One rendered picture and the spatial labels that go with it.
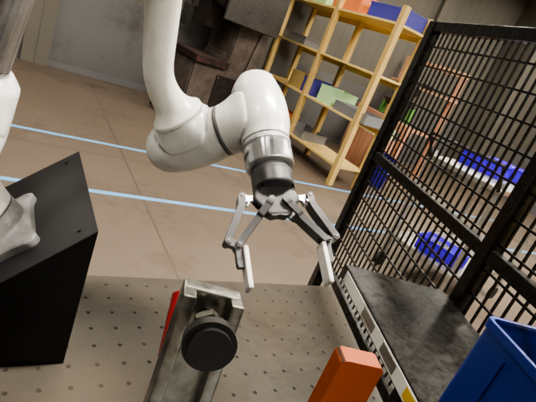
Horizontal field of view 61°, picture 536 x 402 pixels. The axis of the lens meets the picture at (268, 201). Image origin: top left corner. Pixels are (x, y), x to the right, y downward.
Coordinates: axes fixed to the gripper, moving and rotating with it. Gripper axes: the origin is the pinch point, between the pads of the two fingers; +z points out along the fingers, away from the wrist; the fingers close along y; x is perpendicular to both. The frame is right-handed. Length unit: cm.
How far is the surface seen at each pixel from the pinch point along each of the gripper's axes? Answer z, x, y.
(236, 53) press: -399, -355, -115
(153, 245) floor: -81, -194, 9
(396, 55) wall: -514, -443, -438
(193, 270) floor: -61, -185, -12
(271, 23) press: -408, -310, -151
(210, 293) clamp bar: 11.8, 41.4, 20.5
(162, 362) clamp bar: 15.0, 39.5, 23.3
